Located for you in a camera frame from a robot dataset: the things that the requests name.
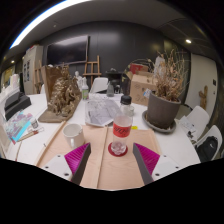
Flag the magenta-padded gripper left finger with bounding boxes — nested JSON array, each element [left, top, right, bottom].
[[42, 142, 92, 186]]

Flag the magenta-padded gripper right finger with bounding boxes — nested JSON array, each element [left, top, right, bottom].
[[132, 142, 183, 186]]

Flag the clear red-label drink bottle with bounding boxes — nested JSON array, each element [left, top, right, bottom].
[[110, 94, 134, 156]]

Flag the white ceramic mug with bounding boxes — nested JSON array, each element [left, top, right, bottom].
[[62, 123, 86, 150]]

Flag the flat round red coaster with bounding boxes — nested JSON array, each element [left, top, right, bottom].
[[107, 142, 129, 158]]

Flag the grey plant pot saucer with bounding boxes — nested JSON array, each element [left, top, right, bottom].
[[141, 109, 178, 135]]

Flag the loose white papers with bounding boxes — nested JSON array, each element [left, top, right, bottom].
[[178, 114, 198, 138]]

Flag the paint brush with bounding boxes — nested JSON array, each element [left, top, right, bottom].
[[18, 126, 45, 143]]

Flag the dried plant in grey pot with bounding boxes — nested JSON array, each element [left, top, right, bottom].
[[146, 49, 188, 130]]

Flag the small glass jar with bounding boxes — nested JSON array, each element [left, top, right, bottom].
[[127, 104, 136, 118]]

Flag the small paint jar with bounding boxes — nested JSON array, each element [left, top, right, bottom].
[[30, 118, 40, 131]]

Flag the printed paper sheet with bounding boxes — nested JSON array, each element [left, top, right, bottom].
[[84, 96, 123, 128]]

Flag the black backpack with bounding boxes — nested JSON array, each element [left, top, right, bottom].
[[196, 135, 220, 164]]

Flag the golden sculpture on wooden base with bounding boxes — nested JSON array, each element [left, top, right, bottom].
[[37, 64, 83, 124]]

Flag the white shell chair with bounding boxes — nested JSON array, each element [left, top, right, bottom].
[[181, 105, 211, 141], [194, 124, 223, 164]]

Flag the colourful booklet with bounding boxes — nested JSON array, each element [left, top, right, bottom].
[[2, 109, 35, 145]]

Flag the small green-label bottle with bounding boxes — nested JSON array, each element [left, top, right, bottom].
[[81, 77, 91, 101]]

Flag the brown cardboard box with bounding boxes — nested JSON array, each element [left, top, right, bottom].
[[126, 70, 158, 107]]

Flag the white chair at table end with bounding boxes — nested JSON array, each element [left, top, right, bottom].
[[89, 77, 110, 95]]

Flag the small white figurine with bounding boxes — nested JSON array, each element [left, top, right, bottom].
[[73, 70, 84, 90]]

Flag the black box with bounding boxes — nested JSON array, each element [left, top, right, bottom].
[[3, 91, 33, 121]]

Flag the small wooden figure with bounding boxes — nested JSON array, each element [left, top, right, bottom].
[[198, 85, 209, 111]]

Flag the wooden easel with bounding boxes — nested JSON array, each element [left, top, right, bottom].
[[83, 54, 103, 88]]

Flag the red box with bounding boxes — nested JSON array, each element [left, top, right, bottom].
[[129, 63, 150, 75]]

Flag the white plaster bust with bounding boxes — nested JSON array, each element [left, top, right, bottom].
[[153, 54, 166, 76]]

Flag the white cabinet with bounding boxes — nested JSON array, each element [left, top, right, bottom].
[[22, 44, 45, 96]]

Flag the long ceiling light strip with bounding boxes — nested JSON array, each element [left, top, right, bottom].
[[9, 0, 92, 50]]

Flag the dark wall screen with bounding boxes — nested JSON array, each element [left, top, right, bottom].
[[46, 34, 91, 66]]

